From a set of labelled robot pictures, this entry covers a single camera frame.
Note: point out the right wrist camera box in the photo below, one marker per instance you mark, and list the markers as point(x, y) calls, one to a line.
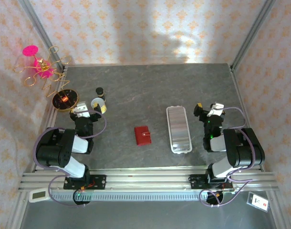
point(215, 109)

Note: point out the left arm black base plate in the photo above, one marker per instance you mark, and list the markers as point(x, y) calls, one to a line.
point(99, 181)

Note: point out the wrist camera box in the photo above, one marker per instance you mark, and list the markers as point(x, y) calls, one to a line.
point(215, 109)
point(81, 109)

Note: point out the aluminium frame post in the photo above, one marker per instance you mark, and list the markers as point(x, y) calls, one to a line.
point(40, 31)
point(254, 31)

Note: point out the aluminium mounting rail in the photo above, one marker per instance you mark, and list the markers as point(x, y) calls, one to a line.
point(148, 179)

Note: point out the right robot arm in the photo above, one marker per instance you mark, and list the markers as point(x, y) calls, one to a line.
point(241, 148)

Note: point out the stack of plastic cards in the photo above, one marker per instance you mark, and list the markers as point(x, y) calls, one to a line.
point(179, 126)

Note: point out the pink disc decoration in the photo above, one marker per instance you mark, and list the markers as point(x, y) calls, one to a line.
point(30, 50)

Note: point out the small black bottle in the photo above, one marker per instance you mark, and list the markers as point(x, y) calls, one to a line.
point(100, 91)

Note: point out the white digital display unit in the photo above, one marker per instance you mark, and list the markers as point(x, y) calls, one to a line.
point(38, 195)

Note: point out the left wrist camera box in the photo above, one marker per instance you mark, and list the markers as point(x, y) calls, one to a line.
point(81, 109)

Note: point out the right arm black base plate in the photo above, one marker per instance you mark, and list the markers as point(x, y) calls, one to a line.
point(195, 181)

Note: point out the white badge with red mark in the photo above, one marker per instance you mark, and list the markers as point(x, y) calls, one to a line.
point(257, 201)

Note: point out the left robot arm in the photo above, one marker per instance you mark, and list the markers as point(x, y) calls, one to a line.
point(52, 148)

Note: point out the gold tin can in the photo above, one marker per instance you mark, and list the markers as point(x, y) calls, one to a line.
point(97, 102)

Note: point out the white slotted plastic tray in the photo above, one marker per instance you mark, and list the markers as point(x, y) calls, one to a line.
point(179, 150)

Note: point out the red leather card holder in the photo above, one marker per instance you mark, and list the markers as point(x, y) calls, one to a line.
point(142, 136)

